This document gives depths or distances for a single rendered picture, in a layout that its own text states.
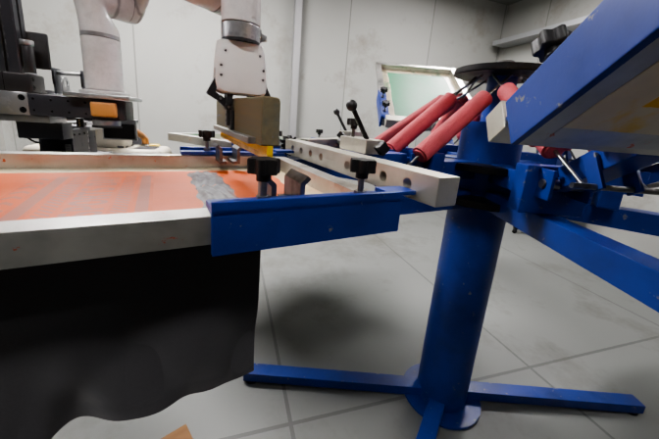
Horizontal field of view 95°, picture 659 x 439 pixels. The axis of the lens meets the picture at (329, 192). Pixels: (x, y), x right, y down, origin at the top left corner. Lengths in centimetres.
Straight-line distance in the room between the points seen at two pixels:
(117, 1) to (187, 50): 289
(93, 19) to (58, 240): 82
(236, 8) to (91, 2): 55
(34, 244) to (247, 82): 43
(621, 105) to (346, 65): 391
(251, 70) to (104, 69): 56
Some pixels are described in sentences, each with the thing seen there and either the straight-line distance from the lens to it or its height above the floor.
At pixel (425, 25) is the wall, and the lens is 487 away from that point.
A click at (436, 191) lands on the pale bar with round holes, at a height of 102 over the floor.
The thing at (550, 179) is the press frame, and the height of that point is 102.
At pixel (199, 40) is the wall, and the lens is 404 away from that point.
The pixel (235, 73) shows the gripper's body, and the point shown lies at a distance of 66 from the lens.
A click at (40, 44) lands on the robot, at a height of 126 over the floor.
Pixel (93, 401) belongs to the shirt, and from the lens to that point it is 64.
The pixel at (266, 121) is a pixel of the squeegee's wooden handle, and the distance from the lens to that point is 49.
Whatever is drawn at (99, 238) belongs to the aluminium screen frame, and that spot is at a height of 97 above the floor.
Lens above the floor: 112
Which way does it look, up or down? 13 degrees down
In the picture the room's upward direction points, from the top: 5 degrees clockwise
